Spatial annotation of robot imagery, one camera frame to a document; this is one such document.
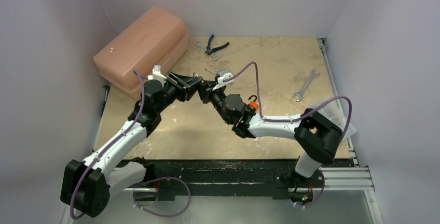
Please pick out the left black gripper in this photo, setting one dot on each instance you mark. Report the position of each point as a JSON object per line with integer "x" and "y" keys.
{"x": 190, "y": 82}

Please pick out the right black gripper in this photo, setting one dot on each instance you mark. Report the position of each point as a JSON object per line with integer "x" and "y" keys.
{"x": 209, "y": 92}

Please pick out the orange padlock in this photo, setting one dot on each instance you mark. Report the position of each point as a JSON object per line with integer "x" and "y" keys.
{"x": 253, "y": 102}

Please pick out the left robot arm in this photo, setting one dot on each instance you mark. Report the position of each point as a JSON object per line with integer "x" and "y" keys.
{"x": 89, "y": 184}

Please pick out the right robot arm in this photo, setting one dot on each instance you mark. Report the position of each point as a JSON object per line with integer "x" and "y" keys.
{"x": 318, "y": 136}

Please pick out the small silver wrench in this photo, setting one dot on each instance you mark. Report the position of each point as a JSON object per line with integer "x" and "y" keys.
{"x": 204, "y": 48}

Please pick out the pink plastic toolbox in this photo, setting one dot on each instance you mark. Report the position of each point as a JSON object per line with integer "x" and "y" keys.
{"x": 157, "y": 37}

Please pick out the large silver wrench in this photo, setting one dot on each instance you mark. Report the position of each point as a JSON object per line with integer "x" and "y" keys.
{"x": 299, "y": 95}

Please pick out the clear plastic screw box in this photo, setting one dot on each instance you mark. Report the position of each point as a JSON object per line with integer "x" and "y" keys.
{"x": 334, "y": 114}

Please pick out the green handled screwdriver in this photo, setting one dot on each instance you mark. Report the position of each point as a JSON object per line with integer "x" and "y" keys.
{"x": 212, "y": 72}

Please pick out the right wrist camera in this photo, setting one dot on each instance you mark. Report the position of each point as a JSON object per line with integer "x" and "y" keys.
{"x": 223, "y": 78}

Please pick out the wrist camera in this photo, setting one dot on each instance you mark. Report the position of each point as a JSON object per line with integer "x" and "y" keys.
{"x": 156, "y": 74}
{"x": 223, "y": 78}

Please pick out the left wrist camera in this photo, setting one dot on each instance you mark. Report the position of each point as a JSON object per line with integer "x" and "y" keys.
{"x": 156, "y": 74}

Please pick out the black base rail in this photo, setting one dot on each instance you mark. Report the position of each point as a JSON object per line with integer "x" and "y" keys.
{"x": 273, "y": 178}

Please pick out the aluminium frame rail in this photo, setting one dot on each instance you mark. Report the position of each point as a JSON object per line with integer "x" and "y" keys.
{"x": 347, "y": 178}

